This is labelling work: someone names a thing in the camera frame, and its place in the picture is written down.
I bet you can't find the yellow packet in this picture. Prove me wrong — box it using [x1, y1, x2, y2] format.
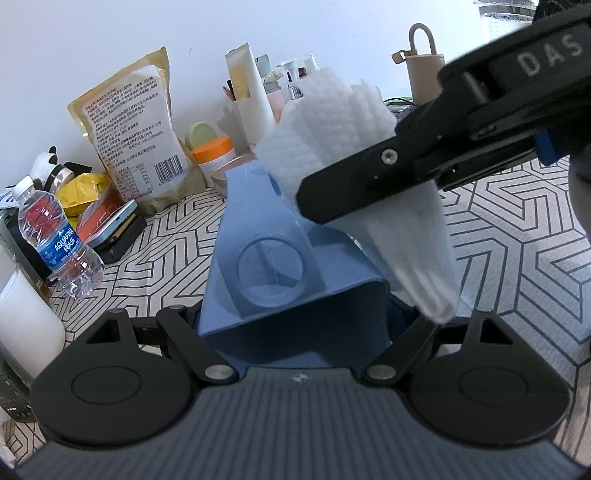
[55, 173, 112, 219]

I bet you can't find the orange lid jar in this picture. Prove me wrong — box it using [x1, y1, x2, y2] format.
[191, 136, 235, 188]

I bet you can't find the tall white tube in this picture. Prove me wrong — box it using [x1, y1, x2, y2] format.
[225, 43, 277, 145]

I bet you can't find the blue container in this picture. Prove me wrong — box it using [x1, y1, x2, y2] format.
[197, 166, 393, 371]

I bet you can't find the white paper towel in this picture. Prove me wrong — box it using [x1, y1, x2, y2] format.
[255, 66, 459, 325]

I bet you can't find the pink compact case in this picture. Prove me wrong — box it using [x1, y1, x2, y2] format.
[211, 154, 257, 198]

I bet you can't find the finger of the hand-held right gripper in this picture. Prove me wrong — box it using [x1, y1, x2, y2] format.
[295, 96, 540, 225]

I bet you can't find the large white bottle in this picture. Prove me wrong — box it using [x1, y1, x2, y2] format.
[0, 249, 66, 385]

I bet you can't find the geometric patterned tablecloth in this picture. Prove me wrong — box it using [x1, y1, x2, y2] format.
[0, 152, 591, 468]

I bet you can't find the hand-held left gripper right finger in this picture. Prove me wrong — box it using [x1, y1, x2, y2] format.
[362, 309, 515, 387]

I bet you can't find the brown snack bag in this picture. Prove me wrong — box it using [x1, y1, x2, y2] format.
[68, 46, 204, 216]

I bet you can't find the silver flat device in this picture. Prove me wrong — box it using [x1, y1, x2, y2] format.
[76, 199, 138, 248]

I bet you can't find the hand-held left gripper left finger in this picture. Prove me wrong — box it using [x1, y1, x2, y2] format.
[83, 305, 235, 387]

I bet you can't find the black flat box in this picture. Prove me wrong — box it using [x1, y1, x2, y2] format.
[95, 215, 148, 265]

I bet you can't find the beige bottle with loop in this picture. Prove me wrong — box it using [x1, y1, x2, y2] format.
[392, 23, 445, 105]

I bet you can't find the white pump bottle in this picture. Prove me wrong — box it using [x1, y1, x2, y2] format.
[277, 59, 306, 103]

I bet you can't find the grey green tube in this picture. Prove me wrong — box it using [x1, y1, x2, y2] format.
[256, 54, 274, 89]

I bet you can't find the plastic water bottle blue label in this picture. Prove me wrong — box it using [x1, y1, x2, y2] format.
[11, 175, 106, 302]

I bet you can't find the glass kettle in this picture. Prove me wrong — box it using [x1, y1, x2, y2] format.
[478, 0, 539, 25]

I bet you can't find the green round jar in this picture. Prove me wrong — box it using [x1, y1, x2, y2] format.
[185, 122, 218, 151]

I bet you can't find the black ribbed device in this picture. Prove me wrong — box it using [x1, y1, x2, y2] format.
[0, 355, 38, 424]

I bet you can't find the orange box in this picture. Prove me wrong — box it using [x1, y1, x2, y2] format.
[74, 189, 123, 232]

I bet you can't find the pink bottle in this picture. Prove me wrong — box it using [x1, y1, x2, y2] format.
[265, 88, 285, 121]

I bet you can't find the panda figurine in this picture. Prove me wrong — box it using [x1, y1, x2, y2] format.
[30, 147, 75, 193]

